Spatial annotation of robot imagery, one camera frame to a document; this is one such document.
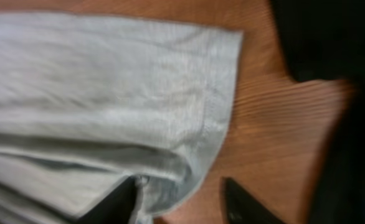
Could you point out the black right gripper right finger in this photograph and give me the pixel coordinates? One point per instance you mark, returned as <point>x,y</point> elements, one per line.
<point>242,208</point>

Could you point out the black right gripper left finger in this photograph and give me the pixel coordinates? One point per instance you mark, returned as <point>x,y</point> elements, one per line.
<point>116,208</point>

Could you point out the light blue polo shirt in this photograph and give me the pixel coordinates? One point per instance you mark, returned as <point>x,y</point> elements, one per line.
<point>89,101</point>

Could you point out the black garment on right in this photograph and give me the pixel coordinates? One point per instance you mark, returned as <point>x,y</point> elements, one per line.
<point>324,41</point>

